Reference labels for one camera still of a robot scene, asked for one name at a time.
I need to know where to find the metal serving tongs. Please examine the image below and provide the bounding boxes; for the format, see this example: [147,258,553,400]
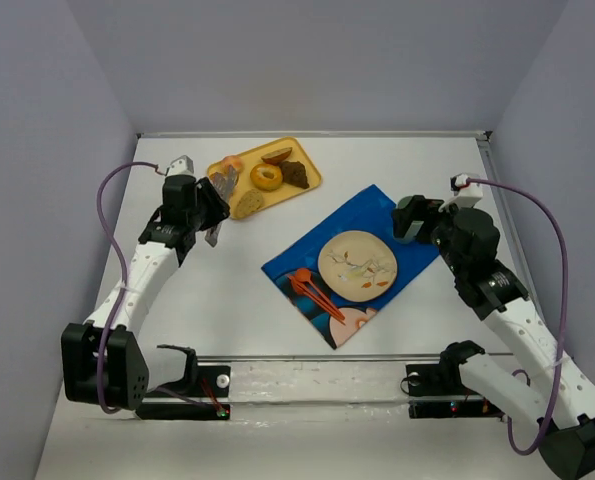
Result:
[205,166,238,247]

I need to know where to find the green cup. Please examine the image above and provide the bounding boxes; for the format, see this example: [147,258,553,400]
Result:
[391,195,424,244]

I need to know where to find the seeded oval bread slice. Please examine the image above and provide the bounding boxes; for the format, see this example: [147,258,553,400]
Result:
[233,189,264,219]

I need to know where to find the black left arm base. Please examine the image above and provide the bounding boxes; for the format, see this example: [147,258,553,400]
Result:
[135,344,232,421]

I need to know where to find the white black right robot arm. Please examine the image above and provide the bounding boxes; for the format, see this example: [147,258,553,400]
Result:
[391,195,595,479]

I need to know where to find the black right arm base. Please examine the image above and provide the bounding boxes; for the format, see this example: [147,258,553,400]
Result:
[400,340,503,420]

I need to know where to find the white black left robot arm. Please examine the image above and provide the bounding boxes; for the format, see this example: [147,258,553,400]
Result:
[61,174,230,413]

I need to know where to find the round pink bread roll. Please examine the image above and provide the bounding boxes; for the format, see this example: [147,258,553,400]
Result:
[220,155,244,173]

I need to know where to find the halved brown bread loaf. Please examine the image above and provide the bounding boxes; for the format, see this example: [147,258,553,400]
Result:
[261,147,293,166]

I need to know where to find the blue patterned placemat cloth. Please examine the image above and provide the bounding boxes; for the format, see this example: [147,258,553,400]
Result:
[262,185,438,350]

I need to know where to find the glazed yellow bagel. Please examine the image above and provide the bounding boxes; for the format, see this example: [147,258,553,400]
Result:
[250,163,283,191]

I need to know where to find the yellow plastic tray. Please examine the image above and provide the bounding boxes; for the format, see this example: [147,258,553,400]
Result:
[207,137,322,220]

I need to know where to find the beige floral plate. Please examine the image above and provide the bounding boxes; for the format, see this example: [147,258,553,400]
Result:
[317,230,398,303]

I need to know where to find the dark chocolate croissant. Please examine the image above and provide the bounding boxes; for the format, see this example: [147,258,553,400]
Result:
[279,161,309,189]

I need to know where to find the orange plastic fork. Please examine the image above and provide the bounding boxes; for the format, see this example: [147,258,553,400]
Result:
[288,275,345,325]

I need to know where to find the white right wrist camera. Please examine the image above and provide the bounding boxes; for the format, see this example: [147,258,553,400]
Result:
[439,173,483,212]

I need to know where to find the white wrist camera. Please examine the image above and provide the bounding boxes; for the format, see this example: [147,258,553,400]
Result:
[439,173,483,212]
[165,155,194,177]

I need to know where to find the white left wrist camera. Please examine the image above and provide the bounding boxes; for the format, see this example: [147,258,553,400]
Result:
[165,155,194,177]

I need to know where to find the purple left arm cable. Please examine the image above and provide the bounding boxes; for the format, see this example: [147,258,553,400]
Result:
[94,161,218,415]

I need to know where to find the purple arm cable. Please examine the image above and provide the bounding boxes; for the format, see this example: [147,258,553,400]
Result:
[466,176,570,455]
[94,161,218,415]

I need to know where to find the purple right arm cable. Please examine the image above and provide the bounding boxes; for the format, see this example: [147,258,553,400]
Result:
[466,176,570,455]

